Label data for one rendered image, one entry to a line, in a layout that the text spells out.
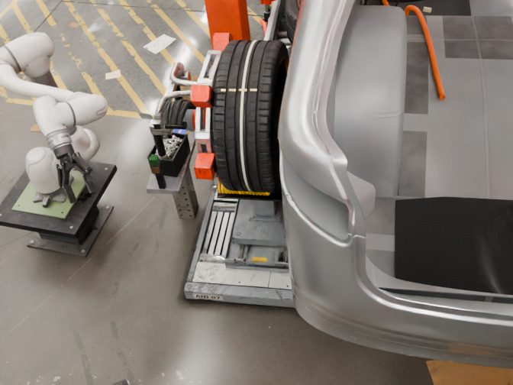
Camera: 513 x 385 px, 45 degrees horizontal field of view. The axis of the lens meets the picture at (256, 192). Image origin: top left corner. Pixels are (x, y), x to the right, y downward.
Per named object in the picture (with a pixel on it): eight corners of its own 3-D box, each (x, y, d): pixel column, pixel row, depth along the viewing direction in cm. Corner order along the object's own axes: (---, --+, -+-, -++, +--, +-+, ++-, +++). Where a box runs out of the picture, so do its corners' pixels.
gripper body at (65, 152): (48, 152, 245) (57, 174, 245) (59, 144, 240) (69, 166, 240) (64, 149, 251) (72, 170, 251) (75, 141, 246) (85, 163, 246)
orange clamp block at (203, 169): (217, 164, 264) (213, 180, 258) (199, 163, 265) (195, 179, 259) (215, 153, 259) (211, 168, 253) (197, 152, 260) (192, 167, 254)
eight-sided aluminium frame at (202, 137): (222, 202, 281) (204, 108, 241) (208, 201, 282) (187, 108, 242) (242, 121, 317) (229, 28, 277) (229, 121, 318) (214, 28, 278)
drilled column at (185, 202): (195, 218, 353) (182, 166, 322) (178, 218, 354) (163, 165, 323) (198, 205, 359) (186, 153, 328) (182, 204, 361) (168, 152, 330)
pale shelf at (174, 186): (179, 195, 308) (179, 190, 306) (146, 192, 311) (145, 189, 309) (198, 135, 337) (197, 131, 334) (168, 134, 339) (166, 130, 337)
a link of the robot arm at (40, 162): (29, 182, 332) (12, 153, 315) (59, 164, 338) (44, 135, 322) (43, 198, 322) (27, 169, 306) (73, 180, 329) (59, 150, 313)
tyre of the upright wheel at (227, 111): (295, 92, 317) (282, 214, 293) (249, 90, 321) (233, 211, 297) (282, 8, 257) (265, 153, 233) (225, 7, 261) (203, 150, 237)
